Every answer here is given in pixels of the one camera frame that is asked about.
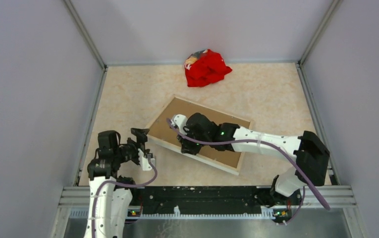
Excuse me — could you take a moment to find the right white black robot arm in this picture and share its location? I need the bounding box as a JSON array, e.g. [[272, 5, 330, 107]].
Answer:
[[167, 113, 330, 210]]

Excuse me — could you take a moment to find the brown frame backing board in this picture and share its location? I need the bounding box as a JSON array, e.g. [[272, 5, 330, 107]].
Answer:
[[147, 96, 252, 175]]

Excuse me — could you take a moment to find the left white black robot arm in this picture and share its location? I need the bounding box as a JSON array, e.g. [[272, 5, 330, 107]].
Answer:
[[84, 128, 158, 238]]

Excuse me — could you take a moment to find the light wooden picture frame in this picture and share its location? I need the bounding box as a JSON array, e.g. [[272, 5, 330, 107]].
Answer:
[[146, 95, 253, 176]]

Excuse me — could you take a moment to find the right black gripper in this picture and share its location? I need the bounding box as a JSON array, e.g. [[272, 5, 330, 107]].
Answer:
[[177, 126, 211, 156]]

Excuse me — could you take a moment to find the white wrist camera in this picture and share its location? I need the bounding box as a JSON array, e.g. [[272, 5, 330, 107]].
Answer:
[[138, 149, 157, 172], [171, 114, 188, 135]]

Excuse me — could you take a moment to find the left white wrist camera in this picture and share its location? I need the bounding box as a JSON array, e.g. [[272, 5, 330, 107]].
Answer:
[[138, 149, 157, 172]]

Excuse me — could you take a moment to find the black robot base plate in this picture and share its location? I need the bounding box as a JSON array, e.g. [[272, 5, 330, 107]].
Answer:
[[130, 186, 301, 215]]

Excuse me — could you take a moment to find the aluminium rail with cable duct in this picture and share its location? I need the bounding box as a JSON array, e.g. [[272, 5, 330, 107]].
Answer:
[[50, 185, 369, 238]]

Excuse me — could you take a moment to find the crumpled red cloth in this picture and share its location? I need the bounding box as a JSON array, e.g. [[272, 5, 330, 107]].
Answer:
[[183, 49, 233, 87]]

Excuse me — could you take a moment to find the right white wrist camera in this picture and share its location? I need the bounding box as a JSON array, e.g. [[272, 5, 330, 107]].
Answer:
[[171, 114, 188, 135]]

